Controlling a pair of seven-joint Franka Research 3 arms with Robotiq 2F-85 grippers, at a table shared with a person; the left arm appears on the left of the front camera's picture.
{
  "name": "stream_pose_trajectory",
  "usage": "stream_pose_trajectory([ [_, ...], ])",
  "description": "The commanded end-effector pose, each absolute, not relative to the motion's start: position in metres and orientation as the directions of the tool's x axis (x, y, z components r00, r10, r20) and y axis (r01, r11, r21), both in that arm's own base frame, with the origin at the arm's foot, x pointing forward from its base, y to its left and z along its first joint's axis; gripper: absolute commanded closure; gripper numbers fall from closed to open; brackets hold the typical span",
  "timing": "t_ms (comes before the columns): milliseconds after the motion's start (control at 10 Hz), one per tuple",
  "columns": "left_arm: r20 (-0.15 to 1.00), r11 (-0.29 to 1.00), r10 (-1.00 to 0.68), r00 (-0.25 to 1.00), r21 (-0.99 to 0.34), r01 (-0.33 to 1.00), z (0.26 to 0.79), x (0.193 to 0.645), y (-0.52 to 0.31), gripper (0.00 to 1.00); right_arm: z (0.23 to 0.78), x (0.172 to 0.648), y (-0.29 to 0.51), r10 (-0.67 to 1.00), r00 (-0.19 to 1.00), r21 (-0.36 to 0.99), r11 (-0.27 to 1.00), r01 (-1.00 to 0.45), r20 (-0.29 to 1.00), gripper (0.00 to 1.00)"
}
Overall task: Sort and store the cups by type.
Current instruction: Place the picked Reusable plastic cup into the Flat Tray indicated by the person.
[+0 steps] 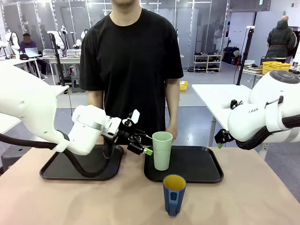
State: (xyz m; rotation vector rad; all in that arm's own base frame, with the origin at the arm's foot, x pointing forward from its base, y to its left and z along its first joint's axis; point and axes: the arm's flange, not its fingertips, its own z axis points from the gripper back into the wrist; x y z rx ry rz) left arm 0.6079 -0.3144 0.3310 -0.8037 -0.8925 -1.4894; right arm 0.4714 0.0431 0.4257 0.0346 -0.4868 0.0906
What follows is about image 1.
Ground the grey step stool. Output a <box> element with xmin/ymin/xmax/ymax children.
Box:
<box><xmin>71</xmin><ymin>75</ymin><xmax>82</xmax><ymax>94</ymax></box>

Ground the yellow plastic basket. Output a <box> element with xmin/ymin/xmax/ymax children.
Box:
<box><xmin>262</xmin><ymin>61</ymin><xmax>293</xmax><ymax>75</ymax></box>

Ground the black pole with light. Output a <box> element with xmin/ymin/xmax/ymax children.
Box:
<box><xmin>236</xmin><ymin>26</ymin><xmax>255</xmax><ymax>86</ymax></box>

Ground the black braided cable sleeve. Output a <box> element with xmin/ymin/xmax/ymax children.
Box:
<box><xmin>235</xmin><ymin>114</ymin><xmax>300</xmax><ymax>150</ymax></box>
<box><xmin>0</xmin><ymin>133</ymin><xmax>118</xmax><ymax>178</ymax></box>

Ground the tall pale green cup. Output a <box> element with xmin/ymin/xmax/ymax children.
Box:
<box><xmin>152</xmin><ymin>131</ymin><xmax>173</xmax><ymax>171</ymax></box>

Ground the wooden top background table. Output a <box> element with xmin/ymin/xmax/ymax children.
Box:
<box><xmin>242</xmin><ymin>67</ymin><xmax>265</xmax><ymax>83</ymax></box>

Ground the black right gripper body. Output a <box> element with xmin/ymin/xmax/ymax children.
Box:
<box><xmin>214</xmin><ymin>128</ymin><xmax>235</xmax><ymax>144</ymax></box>

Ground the black plastic tray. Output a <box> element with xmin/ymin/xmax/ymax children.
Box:
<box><xmin>143</xmin><ymin>145</ymin><xmax>225</xmax><ymax>184</ymax></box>
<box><xmin>39</xmin><ymin>144</ymin><xmax>124</xmax><ymax>181</ymax></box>

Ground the white background desk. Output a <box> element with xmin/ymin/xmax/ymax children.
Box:
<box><xmin>0</xmin><ymin>58</ymin><xmax>40</xmax><ymax>80</ymax></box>

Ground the white shoe rack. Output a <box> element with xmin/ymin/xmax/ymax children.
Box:
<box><xmin>193</xmin><ymin>54</ymin><xmax>223</xmax><ymax>73</ymax></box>

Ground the black bag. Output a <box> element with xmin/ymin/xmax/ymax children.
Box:
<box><xmin>222</xmin><ymin>46</ymin><xmax>241</xmax><ymax>66</ymax></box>

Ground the person in dark puffer jacket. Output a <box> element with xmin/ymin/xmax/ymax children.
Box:
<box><xmin>267</xmin><ymin>15</ymin><xmax>298</xmax><ymax>65</ymax></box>

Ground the person in black t-shirt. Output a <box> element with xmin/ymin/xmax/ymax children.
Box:
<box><xmin>79</xmin><ymin>0</ymin><xmax>184</xmax><ymax>145</ymax></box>

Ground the white background workbench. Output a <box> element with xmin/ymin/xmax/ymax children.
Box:
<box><xmin>48</xmin><ymin>55</ymin><xmax>82</xmax><ymax>85</ymax></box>

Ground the blue mug yellow inside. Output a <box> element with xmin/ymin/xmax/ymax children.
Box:
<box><xmin>163</xmin><ymin>173</ymin><xmax>187</xmax><ymax>217</ymax></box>

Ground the person in white short-sleeve shirt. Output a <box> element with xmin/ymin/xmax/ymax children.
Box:
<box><xmin>213</xmin><ymin>25</ymin><xmax>224</xmax><ymax>54</ymax></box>

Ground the grey laptop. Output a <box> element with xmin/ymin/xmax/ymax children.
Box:
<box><xmin>24</xmin><ymin>47</ymin><xmax>42</xmax><ymax>58</ymax></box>

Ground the person's left forearm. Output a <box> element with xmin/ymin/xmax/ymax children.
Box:
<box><xmin>165</xmin><ymin>79</ymin><xmax>181</xmax><ymax>132</ymax></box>

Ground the black tripod pole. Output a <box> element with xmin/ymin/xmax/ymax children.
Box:
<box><xmin>48</xmin><ymin>31</ymin><xmax>66</xmax><ymax>87</ymax></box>

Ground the seated person in purple top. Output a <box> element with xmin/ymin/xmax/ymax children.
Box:
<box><xmin>19</xmin><ymin>33</ymin><xmax>49</xmax><ymax>79</ymax></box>

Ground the person's left hand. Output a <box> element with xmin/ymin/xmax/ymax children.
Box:
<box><xmin>165</xmin><ymin>121</ymin><xmax>178</xmax><ymax>143</ymax></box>

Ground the person's right forearm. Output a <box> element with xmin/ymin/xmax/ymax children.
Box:
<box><xmin>88</xmin><ymin>90</ymin><xmax>105</xmax><ymax>111</ymax></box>

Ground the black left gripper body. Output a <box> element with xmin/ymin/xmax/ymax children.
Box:
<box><xmin>117</xmin><ymin>121</ymin><xmax>148</xmax><ymax>150</ymax></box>

